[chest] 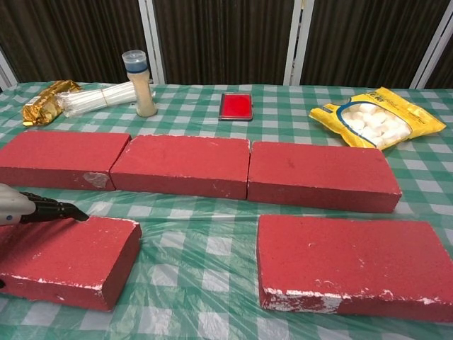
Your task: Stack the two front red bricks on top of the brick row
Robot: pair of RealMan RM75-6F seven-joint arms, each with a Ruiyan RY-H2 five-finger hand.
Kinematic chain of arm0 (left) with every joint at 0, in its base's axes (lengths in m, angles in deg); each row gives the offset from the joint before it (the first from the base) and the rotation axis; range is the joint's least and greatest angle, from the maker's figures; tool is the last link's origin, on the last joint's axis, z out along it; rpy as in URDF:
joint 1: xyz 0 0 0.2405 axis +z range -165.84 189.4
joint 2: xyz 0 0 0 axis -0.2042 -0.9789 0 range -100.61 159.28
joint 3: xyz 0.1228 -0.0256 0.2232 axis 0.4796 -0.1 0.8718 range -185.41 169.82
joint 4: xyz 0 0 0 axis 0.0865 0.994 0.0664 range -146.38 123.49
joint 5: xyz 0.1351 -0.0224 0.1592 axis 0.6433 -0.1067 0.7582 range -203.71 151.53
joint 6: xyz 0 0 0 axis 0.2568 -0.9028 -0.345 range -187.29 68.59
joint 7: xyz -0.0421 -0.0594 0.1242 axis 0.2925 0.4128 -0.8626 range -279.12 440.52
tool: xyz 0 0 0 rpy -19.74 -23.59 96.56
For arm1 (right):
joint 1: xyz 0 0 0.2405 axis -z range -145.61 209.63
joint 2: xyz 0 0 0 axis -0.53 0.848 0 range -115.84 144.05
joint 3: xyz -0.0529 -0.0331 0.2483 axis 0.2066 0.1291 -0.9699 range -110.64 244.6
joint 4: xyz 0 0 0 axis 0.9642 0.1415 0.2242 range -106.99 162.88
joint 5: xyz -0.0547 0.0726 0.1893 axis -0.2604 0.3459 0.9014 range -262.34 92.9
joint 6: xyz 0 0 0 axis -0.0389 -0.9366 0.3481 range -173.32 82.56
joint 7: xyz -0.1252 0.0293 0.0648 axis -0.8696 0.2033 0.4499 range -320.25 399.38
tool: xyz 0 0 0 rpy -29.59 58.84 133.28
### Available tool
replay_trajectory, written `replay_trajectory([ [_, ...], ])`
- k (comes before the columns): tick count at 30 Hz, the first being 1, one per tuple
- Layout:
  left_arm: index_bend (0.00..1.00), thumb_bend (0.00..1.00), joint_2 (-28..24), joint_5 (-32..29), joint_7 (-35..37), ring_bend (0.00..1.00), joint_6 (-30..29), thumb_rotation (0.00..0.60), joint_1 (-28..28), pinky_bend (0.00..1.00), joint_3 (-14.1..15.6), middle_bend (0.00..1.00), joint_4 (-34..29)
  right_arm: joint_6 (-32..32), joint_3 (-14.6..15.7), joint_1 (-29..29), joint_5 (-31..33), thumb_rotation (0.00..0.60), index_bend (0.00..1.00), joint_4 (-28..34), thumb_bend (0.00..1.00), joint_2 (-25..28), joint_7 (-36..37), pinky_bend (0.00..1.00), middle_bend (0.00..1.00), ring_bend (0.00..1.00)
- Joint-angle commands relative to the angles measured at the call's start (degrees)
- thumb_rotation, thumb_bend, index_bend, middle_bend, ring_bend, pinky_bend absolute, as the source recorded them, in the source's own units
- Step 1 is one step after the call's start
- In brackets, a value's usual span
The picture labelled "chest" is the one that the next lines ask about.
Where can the green white checkered tablecloth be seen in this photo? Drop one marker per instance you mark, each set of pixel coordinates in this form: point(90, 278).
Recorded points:
point(283, 106)

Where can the red brick grey patch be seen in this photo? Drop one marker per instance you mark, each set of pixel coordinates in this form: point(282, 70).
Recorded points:
point(56, 152)

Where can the red foam brick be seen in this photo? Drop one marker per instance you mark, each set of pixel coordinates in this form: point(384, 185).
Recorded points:
point(180, 163)
point(318, 173)
point(70, 255)

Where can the white metal frame post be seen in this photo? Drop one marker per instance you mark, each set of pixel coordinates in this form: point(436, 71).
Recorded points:
point(431, 53)
point(6, 74)
point(299, 42)
point(152, 42)

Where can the clear bottle blue cap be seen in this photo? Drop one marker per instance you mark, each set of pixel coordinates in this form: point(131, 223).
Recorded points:
point(144, 95)

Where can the dark brown pleated curtain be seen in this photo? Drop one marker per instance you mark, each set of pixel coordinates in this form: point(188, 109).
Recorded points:
point(226, 39)

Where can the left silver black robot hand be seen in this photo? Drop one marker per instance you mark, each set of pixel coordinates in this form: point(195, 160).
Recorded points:
point(17, 207)

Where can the clear plastic sheet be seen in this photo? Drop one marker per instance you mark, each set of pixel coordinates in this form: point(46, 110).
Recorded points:
point(198, 269)

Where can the gold foil package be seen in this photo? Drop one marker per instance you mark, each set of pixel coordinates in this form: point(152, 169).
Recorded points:
point(40, 106)

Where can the yellow bag white cubes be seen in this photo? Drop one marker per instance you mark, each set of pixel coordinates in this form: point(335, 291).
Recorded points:
point(371, 120)

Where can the red ink pad case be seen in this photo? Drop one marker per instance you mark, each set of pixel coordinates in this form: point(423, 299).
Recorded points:
point(236, 106)

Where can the red brick white chipped edge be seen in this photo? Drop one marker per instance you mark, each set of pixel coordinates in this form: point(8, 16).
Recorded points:
point(354, 262)

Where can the bundle of white straws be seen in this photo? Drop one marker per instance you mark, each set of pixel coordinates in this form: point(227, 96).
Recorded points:
point(95, 97)

